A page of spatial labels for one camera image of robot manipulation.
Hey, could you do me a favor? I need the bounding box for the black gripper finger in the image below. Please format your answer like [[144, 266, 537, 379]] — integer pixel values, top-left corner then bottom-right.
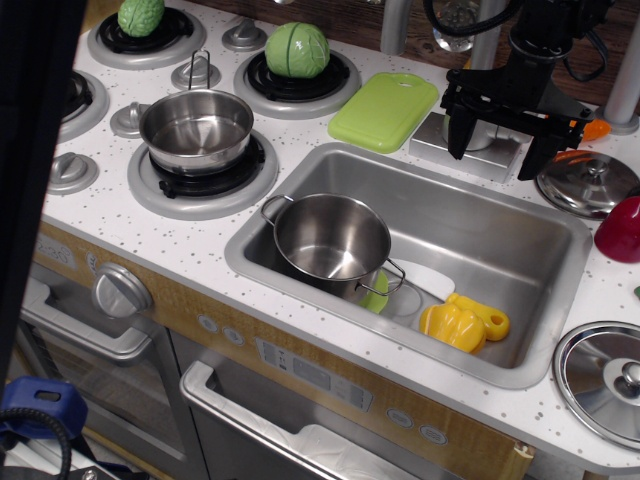
[[448, 110, 478, 160], [517, 133, 566, 181]]

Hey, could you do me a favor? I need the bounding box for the orange toy vegetable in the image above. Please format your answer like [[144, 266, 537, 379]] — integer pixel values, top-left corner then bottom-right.
[[582, 119, 611, 142]]

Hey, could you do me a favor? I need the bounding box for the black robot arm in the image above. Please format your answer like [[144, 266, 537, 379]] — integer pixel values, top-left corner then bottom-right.
[[441, 1, 613, 180]]

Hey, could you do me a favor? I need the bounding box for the grey oven knob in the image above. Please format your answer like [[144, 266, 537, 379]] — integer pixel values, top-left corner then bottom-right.
[[91, 262, 153, 319]]

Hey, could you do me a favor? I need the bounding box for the grey stove knob centre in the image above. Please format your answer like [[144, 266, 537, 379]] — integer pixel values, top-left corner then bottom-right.
[[171, 55, 221, 90]]

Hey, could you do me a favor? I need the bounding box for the black dark foreground pole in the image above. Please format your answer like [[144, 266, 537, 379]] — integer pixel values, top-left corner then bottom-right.
[[1, 1, 86, 374]]

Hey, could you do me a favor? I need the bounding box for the green plastic cutting board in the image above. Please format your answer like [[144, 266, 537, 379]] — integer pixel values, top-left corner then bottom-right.
[[328, 72, 439, 154]]

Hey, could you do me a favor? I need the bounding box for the grey stove knob front left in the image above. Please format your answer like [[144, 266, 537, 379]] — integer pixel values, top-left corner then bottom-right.
[[47, 152, 99, 195]]

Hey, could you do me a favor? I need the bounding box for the grey oven door handle left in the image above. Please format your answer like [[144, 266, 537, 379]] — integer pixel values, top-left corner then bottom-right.
[[21, 278, 152, 367]]

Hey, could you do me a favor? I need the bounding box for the back left stove burner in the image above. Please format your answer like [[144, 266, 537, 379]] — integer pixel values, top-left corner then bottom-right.
[[87, 7, 206, 70]]

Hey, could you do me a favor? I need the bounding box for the steel pot lid upper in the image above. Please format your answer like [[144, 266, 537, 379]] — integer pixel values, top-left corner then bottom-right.
[[535, 150, 639, 220]]

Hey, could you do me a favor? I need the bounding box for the grey dishwasher door handle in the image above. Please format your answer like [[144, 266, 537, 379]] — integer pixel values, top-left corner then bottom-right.
[[179, 360, 351, 480]]

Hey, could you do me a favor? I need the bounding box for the yellow toy cheese piece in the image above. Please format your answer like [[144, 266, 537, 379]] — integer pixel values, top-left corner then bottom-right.
[[445, 293, 511, 341]]

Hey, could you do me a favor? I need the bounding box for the front stove burner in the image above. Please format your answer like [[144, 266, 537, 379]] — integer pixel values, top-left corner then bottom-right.
[[127, 132, 279, 221]]

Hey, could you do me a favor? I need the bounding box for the steel pot lid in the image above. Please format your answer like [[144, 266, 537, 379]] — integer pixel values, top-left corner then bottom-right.
[[535, 150, 639, 220], [552, 321, 639, 451]]

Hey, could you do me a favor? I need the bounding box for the grey metal post left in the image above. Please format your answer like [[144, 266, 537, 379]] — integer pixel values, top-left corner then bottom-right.
[[380, 0, 412, 56]]

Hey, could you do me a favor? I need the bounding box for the green toy cabbage front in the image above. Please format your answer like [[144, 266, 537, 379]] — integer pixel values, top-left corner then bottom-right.
[[265, 22, 331, 79]]

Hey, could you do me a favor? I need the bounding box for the grey faucet base lever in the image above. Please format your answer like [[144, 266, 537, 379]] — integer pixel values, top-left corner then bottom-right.
[[409, 113, 531, 183]]

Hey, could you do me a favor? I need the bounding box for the grey stove knob middle left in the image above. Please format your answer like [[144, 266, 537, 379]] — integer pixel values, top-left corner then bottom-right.
[[110, 102, 150, 139]]

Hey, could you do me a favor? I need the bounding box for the green toy cabbage back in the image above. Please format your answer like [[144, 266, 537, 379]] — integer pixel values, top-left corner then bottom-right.
[[117, 0, 165, 38]]

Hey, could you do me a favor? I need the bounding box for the green toy cabbage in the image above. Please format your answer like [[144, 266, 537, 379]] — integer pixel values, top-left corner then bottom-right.
[[265, 22, 331, 79], [117, 0, 165, 38]]

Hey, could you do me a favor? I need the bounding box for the steel saucepan with long handle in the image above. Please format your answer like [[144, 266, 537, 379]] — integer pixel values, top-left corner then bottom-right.
[[139, 49, 254, 177]]

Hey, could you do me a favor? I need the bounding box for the steel pot lid lower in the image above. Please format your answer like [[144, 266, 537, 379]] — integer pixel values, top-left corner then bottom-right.
[[552, 321, 639, 451]]

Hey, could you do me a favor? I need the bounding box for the stainless steel sink basin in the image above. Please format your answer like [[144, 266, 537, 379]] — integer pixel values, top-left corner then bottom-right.
[[225, 142, 592, 389]]

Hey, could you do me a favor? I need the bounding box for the grey metal post middle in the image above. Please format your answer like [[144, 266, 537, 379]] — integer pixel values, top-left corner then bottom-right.
[[470, 26, 501, 70]]

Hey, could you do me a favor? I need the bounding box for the clear glass ball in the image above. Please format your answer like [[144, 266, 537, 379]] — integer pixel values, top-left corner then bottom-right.
[[433, 1, 479, 53]]

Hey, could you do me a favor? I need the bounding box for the black cable lower left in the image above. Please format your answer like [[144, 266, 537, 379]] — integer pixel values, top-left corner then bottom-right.
[[0, 407, 74, 480]]

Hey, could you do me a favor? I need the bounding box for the blue clamp tool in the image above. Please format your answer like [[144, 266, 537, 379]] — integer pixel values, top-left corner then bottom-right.
[[1, 376, 90, 453]]

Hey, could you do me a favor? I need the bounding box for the steel two-handled pot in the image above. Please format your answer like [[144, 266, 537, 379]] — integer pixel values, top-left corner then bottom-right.
[[260, 193, 406, 303]]

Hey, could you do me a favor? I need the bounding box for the red toy pepper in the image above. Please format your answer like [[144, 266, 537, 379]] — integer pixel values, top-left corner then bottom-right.
[[594, 196, 639, 263]]

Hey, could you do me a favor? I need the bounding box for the white plastic plate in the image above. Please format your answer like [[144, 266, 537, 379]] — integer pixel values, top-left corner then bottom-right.
[[383, 259, 455, 317]]

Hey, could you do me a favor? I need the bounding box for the yellow toy bell pepper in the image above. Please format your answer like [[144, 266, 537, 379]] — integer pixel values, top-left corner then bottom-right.
[[419, 304, 486, 353]]

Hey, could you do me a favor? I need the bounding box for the back right stove burner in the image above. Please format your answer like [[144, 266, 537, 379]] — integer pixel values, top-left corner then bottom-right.
[[233, 51, 361, 120]]

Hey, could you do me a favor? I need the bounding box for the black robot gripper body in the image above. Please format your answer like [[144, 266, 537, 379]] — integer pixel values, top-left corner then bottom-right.
[[441, 67, 595, 142]]

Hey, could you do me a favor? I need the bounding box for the grey stove knob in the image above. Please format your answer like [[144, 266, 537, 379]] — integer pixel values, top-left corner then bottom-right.
[[171, 55, 221, 90], [110, 102, 150, 139], [47, 152, 99, 195], [222, 19, 267, 52]]

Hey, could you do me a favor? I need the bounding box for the green plastic plate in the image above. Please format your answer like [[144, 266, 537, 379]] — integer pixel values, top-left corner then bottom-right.
[[358, 271, 389, 314]]

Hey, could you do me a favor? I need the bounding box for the left edge stove burner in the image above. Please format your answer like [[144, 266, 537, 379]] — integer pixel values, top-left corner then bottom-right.
[[57, 70, 110, 144]]

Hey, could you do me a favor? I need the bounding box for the grey stove knob back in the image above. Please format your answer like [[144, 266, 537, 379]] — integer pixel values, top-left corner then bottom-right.
[[222, 19, 267, 52]]

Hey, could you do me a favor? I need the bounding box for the grey metal post right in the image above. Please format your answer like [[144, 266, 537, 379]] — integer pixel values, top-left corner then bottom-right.
[[596, 20, 639, 136]]

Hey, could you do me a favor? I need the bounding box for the grey metal post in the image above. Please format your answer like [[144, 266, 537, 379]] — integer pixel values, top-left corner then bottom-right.
[[596, 20, 639, 136], [380, 0, 412, 56], [470, 26, 501, 70]]

